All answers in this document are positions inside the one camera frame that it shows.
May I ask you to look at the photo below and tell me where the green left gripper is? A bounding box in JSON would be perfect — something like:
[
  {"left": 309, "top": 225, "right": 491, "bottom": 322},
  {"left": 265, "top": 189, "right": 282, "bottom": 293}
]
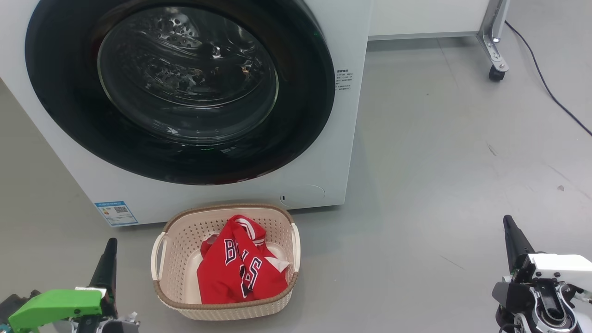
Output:
[{"left": 8, "top": 238, "right": 139, "bottom": 333}]

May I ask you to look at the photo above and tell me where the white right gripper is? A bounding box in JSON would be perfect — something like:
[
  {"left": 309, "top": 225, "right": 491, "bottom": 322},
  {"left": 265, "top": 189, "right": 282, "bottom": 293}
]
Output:
[{"left": 503, "top": 215, "right": 592, "bottom": 296}]

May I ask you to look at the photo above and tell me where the red Bulls basketball jersey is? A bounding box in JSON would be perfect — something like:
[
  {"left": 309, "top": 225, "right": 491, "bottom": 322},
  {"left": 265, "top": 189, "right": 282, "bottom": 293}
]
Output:
[{"left": 197, "top": 214, "right": 291, "bottom": 304}]

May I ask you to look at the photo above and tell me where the black round glass washer door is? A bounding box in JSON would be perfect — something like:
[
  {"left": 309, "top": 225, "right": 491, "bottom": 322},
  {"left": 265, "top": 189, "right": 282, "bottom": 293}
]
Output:
[{"left": 25, "top": 0, "right": 336, "bottom": 185}]

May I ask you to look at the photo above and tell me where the cream perforated basket brown rim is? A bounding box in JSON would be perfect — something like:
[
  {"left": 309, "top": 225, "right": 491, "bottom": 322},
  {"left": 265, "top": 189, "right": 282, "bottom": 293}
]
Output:
[{"left": 150, "top": 203, "right": 301, "bottom": 321}]

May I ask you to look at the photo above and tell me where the white front-load washing machine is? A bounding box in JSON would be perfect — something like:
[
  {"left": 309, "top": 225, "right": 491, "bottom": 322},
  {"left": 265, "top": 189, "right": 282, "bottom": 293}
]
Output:
[{"left": 0, "top": 0, "right": 373, "bottom": 227}]

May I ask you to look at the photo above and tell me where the blue energy label sticker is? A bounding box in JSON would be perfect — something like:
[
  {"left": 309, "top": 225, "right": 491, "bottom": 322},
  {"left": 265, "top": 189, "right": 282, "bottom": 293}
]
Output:
[{"left": 94, "top": 200, "right": 139, "bottom": 227}]

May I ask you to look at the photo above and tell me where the silver metal cabinet leg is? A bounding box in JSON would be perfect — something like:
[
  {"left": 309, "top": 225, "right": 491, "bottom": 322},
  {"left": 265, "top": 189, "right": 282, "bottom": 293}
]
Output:
[{"left": 476, "top": 0, "right": 511, "bottom": 73}]

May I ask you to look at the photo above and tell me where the round white service flap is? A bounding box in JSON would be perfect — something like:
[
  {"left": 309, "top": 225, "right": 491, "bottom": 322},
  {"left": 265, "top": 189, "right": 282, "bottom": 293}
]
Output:
[{"left": 279, "top": 185, "right": 326, "bottom": 208}]

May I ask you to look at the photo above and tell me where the white cabinet panel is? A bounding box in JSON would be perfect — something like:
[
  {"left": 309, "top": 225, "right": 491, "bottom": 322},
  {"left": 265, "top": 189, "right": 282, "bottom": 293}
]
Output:
[{"left": 369, "top": 0, "right": 492, "bottom": 41}]

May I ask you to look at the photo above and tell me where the thin black floor cable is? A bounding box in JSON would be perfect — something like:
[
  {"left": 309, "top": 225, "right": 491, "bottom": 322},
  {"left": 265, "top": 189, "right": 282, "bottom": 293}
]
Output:
[{"left": 504, "top": 21, "right": 592, "bottom": 137}]

